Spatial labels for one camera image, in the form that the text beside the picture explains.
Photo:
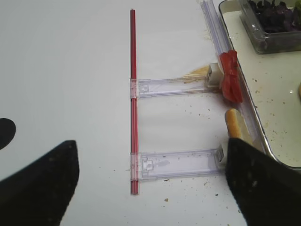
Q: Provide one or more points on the left clear long divider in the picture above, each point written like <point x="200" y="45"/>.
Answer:
<point x="221" y="41"/>

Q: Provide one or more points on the white plastic pusher block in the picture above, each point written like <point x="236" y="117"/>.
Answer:
<point x="214" y="76"/>

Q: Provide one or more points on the white metal tray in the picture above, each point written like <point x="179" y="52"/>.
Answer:
<point x="273" y="81"/>

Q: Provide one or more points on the purple lettuce leaves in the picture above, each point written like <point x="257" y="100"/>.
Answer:
<point x="274" y="18"/>

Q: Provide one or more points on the left red rail strip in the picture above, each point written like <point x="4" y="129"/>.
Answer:
<point x="134" y="112"/>

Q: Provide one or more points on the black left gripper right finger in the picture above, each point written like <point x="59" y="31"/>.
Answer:
<point x="266" y="192"/>

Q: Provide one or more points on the clear crossbar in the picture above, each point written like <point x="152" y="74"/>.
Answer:
<point x="183" y="164"/>
<point x="143" y="88"/>

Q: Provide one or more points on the clear plastic salad box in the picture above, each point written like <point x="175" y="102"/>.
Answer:
<point x="265" y="43"/>

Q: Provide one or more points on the green lettuce leaves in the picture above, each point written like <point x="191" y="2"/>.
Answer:
<point x="297" y="13"/>

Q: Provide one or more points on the left near clear crossbar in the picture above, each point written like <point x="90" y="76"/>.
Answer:
<point x="183" y="164"/>

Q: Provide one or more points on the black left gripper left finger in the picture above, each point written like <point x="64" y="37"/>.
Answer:
<point x="39" y="194"/>

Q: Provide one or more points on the left far clear crossbar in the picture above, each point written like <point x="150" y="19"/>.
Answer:
<point x="143" y="88"/>

